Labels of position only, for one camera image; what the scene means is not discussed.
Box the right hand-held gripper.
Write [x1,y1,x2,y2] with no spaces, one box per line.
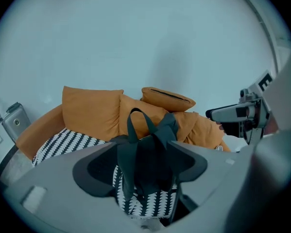
[205,69,280,146]

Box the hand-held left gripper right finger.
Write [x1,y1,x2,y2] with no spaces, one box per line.
[168,140,256,229]

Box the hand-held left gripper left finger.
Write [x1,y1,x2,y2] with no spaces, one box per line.
[3,141,147,233]

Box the orange sofa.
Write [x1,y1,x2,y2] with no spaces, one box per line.
[15,85,233,170]

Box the person's right forearm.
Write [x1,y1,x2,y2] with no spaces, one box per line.
[266,113,282,134]

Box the black white patterned blanket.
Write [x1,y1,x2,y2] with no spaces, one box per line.
[31,128,180,219]

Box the small orange pillow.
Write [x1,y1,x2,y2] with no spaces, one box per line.
[139,86,197,113]

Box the person's light grey shirt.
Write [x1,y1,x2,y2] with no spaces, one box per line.
[227,50,291,228]

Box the grey hard-shell suitcase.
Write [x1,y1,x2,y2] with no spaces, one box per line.
[0,102,32,143]

